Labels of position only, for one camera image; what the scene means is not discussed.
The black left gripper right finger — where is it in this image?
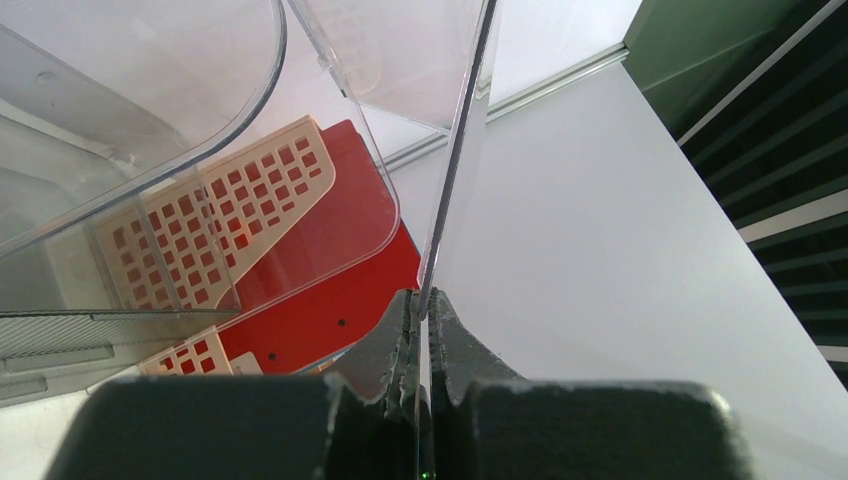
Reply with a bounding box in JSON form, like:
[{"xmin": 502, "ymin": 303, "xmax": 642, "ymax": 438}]
[{"xmin": 427, "ymin": 289, "xmax": 756, "ymax": 479}]

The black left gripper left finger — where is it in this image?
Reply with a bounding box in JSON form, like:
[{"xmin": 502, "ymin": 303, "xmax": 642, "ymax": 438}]
[{"xmin": 47, "ymin": 290, "xmax": 419, "ymax": 479}]

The red folder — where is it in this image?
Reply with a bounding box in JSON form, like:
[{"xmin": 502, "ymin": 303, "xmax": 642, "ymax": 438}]
[{"xmin": 219, "ymin": 120, "xmax": 420, "ymax": 375}]

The clear grey drawer organizer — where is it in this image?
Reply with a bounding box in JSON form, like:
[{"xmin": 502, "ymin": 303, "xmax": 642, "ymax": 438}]
[{"xmin": 1, "ymin": 1, "xmax": 498, "ymax": 407}]

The peach plastic file rack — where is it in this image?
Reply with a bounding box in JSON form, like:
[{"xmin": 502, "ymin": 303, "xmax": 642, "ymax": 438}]
[{"xmin": 87, "ymin": 116, "xmax": 336, "ymax": 375}]

